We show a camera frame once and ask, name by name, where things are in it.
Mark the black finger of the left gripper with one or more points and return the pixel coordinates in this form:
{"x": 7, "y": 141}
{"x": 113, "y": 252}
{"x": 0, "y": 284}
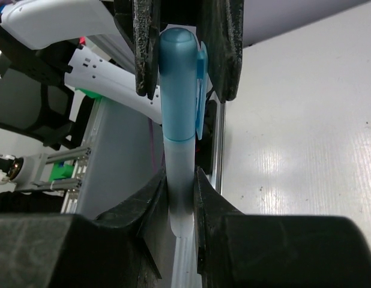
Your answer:
{"x": 221, "y": 30}

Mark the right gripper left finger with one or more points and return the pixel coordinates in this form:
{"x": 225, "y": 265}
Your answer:
{"x": 122, "y": 247}

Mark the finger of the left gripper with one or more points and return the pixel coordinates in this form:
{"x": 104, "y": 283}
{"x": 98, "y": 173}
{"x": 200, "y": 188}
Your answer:
{"x": 139, "y": 24}

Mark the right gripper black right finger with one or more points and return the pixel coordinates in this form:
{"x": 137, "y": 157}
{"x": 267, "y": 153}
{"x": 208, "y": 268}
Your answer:
{"x": 240, "y": 250}

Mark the light blue cap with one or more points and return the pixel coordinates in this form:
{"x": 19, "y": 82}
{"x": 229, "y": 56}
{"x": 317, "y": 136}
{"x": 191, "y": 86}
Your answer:
{"x": 183, "y": 69}

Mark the light blue highlighter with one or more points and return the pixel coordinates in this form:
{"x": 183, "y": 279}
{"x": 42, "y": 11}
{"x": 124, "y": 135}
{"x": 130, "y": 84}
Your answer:
{"x": 180, "y": 165}

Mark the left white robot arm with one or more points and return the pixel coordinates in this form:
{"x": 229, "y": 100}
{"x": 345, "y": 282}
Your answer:
{"x": 36, "y": 36}

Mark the green plastic object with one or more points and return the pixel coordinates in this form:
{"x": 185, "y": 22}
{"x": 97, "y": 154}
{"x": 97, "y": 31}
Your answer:
{"x": 61, "y": 170}

